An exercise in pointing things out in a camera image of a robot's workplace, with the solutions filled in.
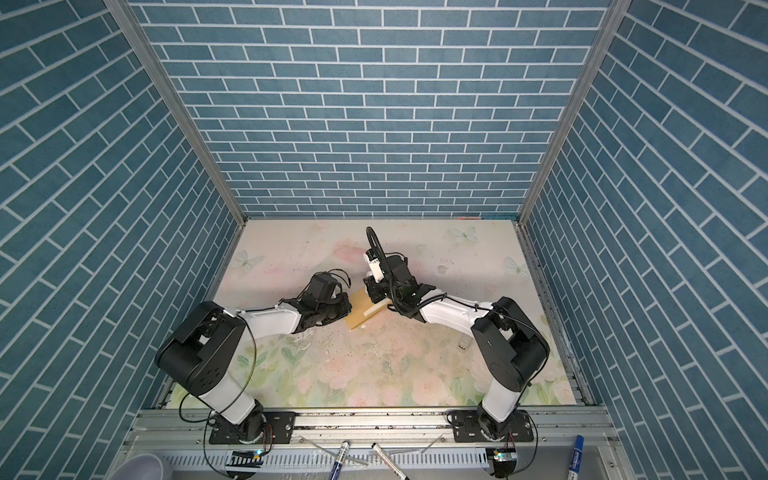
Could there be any yellow envelope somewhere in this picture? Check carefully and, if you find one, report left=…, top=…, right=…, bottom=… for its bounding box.
left=344, top=288, right=391, bottom=330

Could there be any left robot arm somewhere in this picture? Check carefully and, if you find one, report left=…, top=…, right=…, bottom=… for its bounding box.
left=155, top=269, right=352, bottom=444

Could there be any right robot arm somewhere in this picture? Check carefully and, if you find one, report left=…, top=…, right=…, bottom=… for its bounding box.
left=364, top=249, right=550, bottom=440

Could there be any black white marker pen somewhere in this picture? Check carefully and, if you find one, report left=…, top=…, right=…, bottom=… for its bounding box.
left=371, top=443, right=409, bottom=480

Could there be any blue marker pen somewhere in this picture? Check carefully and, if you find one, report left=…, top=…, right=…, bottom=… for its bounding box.
left=328, top=441, right=350, bottom=480

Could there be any white bowl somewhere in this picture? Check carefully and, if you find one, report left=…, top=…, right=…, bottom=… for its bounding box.
left=109, top=454, right=170, bottom=480

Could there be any blue marker right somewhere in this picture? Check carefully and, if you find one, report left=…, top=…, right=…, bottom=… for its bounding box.
left=567, top=435, right=584, bottom=480

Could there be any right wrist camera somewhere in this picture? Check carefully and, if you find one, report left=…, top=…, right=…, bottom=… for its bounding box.
left=365, top=249, right=384, bottom=283

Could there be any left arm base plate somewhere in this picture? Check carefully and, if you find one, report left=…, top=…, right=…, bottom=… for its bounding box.
left=207, top=409, right=296, bottom=447

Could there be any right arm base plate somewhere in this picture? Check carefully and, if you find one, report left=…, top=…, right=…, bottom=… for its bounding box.
left=446, top=408, right=535, bottom=443

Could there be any aluminium rail frame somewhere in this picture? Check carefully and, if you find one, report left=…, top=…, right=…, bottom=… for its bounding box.
left=108, top=405, right=633, bottom=479

